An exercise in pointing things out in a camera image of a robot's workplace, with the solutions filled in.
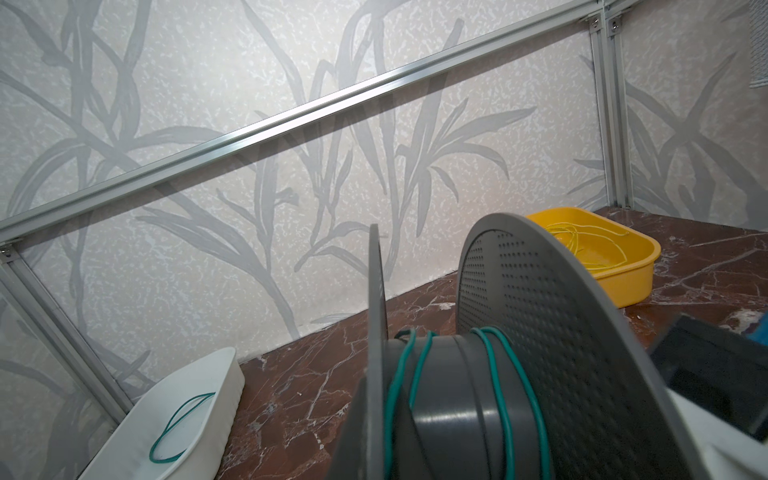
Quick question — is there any white plastic bin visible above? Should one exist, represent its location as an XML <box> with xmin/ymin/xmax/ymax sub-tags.
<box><xmin>81</xmin><ymin>347</ymin><xmax>245</xmax><ymax>479</ymax></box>

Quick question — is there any white wire basket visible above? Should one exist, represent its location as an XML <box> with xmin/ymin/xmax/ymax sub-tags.
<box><xmin>748</xmin><ymin>0</ymin><xmax>768</xmax><ymax>89</ymax></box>

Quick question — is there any grey perforated spool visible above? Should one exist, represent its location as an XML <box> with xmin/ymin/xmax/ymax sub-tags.
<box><xmin>365</xmin><ymin>213</ymin><xmax>708</xmax><ymax>479</ymax></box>

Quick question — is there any yellow plastic bin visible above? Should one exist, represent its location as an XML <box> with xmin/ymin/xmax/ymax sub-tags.
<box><xmin>528</xmin><ymin>207</ymin><xmax>661</xmax><ymax>308</ymax></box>

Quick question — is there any green cable coil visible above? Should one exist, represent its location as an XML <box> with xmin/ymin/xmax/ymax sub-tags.
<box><xmin>148</xmin><ymin>391</ymin><xmax>217</xmax><ymax>465</ymax></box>

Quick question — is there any yellow cable coil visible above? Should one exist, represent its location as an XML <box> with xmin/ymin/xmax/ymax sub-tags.
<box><xmin>545</xmin><ymin>221</ymin><xmax>630</xmax><ymax>271</ymax></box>

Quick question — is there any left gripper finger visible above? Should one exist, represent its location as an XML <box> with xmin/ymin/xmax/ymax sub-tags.
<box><xmin>326</xmin><ymin>377</ymin><xmax>368</xmax><ymax>480</ymax></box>

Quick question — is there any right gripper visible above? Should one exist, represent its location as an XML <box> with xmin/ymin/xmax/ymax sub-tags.
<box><xmin>648</xmin><ymin>315</ymin><xmax>767</xmax><ymax>441</ymax></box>

